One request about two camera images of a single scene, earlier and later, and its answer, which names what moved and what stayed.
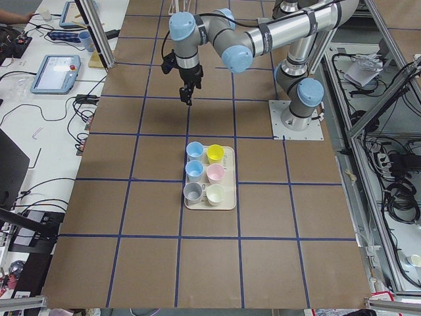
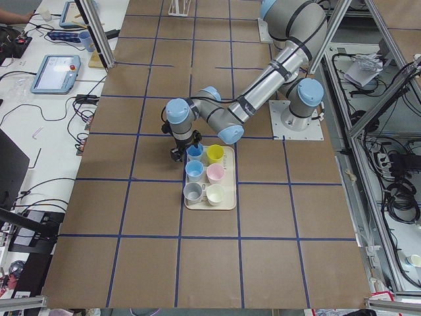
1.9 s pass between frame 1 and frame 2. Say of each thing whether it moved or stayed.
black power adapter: stayed
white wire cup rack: stayed
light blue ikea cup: stayed
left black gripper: moved
